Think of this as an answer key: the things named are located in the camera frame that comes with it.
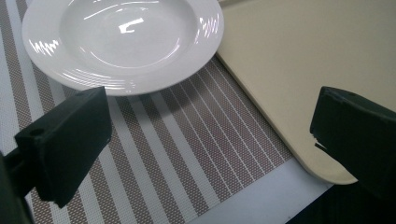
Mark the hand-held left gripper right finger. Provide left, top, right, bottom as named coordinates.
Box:
left=309, top=86, right=396, bottom=203

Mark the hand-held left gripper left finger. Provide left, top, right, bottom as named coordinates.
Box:
left=3, top=86, right=113, bottom=209

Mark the cream cutting board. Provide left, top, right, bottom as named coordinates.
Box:
left=216, top=0, right=396, bottom=186

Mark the striped woven placemat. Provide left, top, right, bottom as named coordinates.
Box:
left=0, top=0, right=294, bottom=224

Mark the white ceramic plate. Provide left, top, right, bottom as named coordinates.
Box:
left=21, top=0, right=225, bottom=97

